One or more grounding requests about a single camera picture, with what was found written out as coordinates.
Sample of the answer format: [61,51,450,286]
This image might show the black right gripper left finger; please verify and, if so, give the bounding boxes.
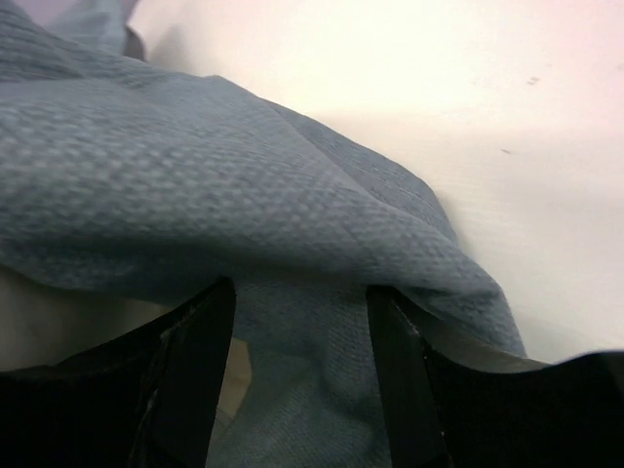
[1,279,236,468]

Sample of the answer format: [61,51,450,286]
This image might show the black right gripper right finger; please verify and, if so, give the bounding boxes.
[367,287,623,467]

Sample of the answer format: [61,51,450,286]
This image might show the white pillow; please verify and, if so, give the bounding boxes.
[0,270,254,425]

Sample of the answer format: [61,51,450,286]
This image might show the blue-grey fabric pillowcase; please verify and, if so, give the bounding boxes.
[1,1,525,467]

